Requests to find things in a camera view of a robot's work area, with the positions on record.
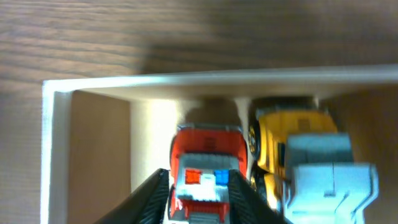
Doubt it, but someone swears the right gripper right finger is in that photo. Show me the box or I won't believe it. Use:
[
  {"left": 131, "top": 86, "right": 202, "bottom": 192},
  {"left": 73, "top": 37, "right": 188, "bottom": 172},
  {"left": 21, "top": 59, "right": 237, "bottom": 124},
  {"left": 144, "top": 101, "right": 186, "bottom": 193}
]
[{"left": 228, "top": 170, "right": 290, "bottom": 224}]

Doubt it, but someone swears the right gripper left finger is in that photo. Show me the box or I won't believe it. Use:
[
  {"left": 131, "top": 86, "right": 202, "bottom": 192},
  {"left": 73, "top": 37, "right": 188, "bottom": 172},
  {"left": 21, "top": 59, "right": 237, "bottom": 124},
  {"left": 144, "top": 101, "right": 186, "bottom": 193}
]
[{"left": 95, "top": 168, "right": 169, "bottom": 224}]

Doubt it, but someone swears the red toy fire truck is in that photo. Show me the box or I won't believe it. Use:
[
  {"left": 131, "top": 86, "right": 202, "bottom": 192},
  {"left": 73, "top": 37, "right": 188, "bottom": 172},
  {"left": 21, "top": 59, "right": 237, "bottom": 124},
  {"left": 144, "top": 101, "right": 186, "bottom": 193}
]
[{"left": 167, "top": 123, "right": 248, "bottom": 224}]

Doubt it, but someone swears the yellow grey toy truck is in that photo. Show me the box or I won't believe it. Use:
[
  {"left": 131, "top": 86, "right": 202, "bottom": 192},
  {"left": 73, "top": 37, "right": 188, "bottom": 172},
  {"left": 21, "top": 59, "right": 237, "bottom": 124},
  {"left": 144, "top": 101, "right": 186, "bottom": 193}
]
[{"left": 248, "top": 106, "right": 379, "bottom": 223}]

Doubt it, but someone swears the white cardboard box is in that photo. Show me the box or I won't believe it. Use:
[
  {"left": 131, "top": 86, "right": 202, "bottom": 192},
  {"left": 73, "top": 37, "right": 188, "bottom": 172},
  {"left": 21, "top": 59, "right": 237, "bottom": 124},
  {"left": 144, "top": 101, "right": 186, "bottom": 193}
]
[{"left": 40, "top": 64, "right": 397, "bottom": 223}]

